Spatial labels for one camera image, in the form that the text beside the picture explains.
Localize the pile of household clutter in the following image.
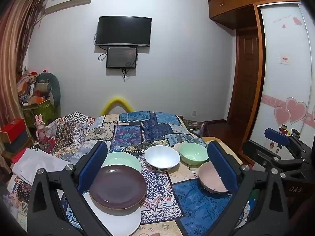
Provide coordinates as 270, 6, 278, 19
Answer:
17, 66, 53, 106

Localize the small black monitor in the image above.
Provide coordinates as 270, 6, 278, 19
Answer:
106, 46, 138, 69

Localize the patchwork printed blanket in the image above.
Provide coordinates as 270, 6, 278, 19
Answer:
7, 111, 251, 236

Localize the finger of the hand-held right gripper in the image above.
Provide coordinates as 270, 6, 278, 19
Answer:
242, 140, 308, 177
264, 128, 310, 153

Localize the white heart-sticker sliding door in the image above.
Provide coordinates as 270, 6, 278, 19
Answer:
248, 2, 315, 148

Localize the black wall television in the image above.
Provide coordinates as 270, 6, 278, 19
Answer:
95, 16, 152, 47

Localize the dark grey box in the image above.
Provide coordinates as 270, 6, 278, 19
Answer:
1, 130, 33, 154

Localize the white bowl with dark spots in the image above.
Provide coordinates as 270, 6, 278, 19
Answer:
144, 145, 181, 172

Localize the brown plate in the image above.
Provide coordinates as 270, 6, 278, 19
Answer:
88, 164, 147, 210

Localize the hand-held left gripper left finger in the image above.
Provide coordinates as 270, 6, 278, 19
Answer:
27, 141, 116, 236

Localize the white cloth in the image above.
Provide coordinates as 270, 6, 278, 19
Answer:
12, 147, 82, 187

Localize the green bowl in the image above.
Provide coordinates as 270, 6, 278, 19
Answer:
178, 143, 209, 166

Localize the striped brown curtain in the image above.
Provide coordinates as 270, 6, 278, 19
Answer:
0, 0, 47, 131

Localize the red box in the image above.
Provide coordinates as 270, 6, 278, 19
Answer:
0, 118, 26, 144

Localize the white plate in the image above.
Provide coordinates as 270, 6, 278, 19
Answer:
82, 190, 142, 236

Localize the wooden overhead cabinet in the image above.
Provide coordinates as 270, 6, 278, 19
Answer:
208, 0, 301, 30

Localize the green plate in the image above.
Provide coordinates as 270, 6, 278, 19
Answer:
101, 152, 142, 175

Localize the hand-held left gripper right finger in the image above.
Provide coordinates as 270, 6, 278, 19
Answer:
207, 141, 289, 236

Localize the pink bowl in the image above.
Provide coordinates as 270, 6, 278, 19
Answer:
198, 161, 233, 194

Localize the pink bunny toy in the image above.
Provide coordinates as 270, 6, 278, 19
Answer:
34, 114, 47, 140

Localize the brown wooden door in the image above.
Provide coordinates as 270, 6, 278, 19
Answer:
228, 28, 261, 128

